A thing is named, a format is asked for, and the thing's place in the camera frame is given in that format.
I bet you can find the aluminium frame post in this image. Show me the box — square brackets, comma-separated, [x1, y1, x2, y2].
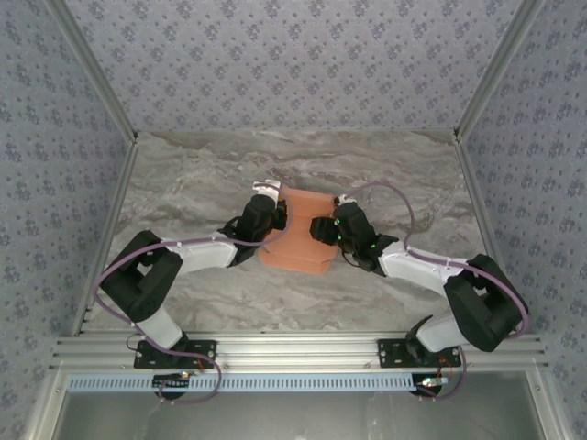
[45, 0, 139, 144]
[452, 0, 549, 141]

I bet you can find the light blue slotted cable duct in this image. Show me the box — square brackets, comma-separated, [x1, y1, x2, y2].
[68, 373, 426, 393]

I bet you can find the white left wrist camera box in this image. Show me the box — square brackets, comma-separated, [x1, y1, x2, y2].
[251, 181, 282, 203]

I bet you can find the small black controller board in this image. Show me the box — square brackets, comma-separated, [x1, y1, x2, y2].
[414, 374, 449, 398]
[152, 371, 193, 396]

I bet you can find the aluminium table side rail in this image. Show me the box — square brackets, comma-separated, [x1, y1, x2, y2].
[71, 135, 139, 336]
[453, 132, 526, 336]

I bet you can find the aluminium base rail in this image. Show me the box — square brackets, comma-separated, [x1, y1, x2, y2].
[50, 332, 549, 372]

